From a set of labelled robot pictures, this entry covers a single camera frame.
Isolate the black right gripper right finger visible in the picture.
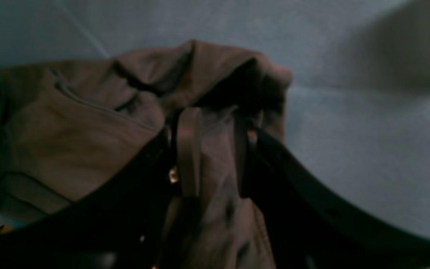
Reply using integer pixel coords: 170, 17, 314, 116
234, 115, 430, 269

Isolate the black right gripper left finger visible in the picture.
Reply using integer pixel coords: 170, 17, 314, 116
0, 108, 201, 269

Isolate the grey T-shirt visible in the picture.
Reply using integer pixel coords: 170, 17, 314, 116
0, 40, 292, 269

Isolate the blue table cloth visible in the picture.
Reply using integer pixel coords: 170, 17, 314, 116
0, 0, 430, 237

